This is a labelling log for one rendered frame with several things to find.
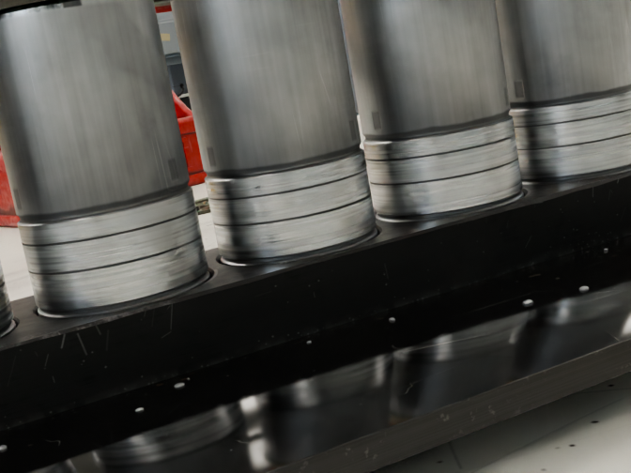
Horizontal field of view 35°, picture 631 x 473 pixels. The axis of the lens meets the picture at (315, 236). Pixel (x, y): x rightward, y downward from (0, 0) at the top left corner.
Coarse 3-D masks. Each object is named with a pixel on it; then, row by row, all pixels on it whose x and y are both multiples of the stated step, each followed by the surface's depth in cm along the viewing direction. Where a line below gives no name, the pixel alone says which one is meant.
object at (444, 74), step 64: (384, 0) 15; (448, 0) 15; (384, 64) 15; (448, 64) 15; (384, 128) 16; (448, 128) 15; (512, 128) 16; (384, 192) 16; (448, 192) 16; (512, 192) 16
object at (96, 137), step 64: (64, 0) 13; (128, 0) 13; (0, 64) 13; (64, 64) 13; (128, 64) 13; (0, 128) 13; (64, 128) 13; (128, 128) 13; (64, 192) 13; (128, 192) 13; (192, 192) 14; (64, 256) 13; (128, 256) 13; (192, 256) 14
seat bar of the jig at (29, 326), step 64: (576, 192) 16; (320, 256) 14; (384, 256) 15; (448, 256) 15; (512, 256) 16; (64, 320) 13; (128, 320) 13; (192, 320) 13; (256, 320) 14; (320, 320) 14; (0, 384) 12; (64, 384) 13; (128, 384) 13
